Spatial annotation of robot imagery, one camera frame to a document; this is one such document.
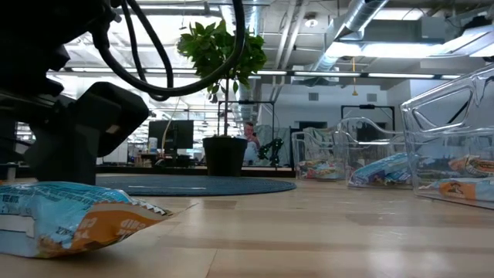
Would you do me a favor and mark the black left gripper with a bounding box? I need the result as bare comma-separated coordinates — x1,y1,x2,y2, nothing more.
0,82,98,186

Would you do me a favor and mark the blue bar red end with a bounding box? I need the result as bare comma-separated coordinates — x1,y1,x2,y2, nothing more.
308,161,347,180

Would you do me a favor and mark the blue granola bar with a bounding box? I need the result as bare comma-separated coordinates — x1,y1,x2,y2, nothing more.
348,152,412,188

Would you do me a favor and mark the light blue bar orange end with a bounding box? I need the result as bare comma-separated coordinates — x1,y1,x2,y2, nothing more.
0,181,174,259

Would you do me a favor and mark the black computer monitor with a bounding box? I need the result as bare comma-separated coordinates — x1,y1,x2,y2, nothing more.
147,119,195,151

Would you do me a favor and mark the round dark woven placemat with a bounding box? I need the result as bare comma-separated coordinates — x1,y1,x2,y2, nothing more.
95,174,298,197

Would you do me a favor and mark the green plant in black pot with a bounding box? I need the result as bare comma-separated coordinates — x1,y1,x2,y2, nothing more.
176,19,269,178

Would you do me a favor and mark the person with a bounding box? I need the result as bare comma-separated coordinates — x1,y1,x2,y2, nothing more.
241,121,264,163

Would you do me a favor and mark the clear plastic bin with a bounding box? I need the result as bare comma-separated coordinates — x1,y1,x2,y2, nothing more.
291,129,350,181
400,63,494,212
338,116,414,190

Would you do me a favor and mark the yellow hanging pendant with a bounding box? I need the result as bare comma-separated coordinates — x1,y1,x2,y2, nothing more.
350,56,359,97

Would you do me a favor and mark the black aluminium table frame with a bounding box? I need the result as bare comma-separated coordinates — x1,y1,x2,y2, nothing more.
96,164,297,179

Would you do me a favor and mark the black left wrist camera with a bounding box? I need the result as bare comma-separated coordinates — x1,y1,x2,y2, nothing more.
72,80,151,158

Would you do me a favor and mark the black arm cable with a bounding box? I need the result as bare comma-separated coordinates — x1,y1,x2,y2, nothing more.
90,0,248,102

